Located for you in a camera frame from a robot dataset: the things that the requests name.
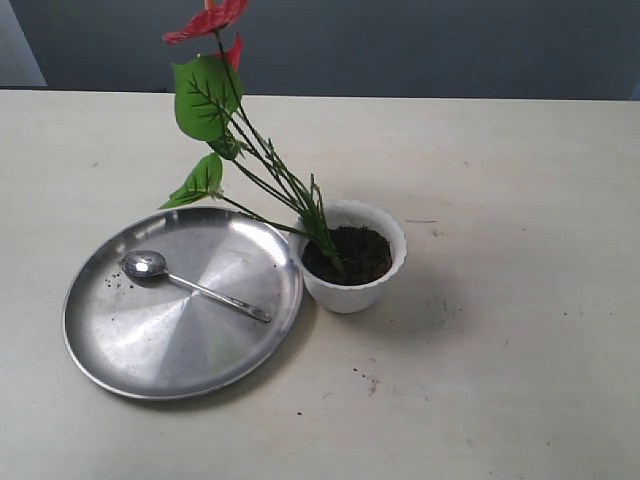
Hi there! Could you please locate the metal spoon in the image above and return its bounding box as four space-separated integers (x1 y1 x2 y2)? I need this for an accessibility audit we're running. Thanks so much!
119 250 272 324

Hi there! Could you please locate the artificial red flower plant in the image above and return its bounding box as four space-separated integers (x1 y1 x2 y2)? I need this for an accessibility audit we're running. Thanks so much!
161 1 346 276

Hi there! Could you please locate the white scalloped flower pot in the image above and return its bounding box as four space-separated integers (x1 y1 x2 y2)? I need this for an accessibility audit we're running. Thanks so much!
289 200 407 314

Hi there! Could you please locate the round steel plate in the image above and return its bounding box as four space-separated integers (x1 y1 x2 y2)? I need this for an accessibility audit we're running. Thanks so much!
62 207 304 401

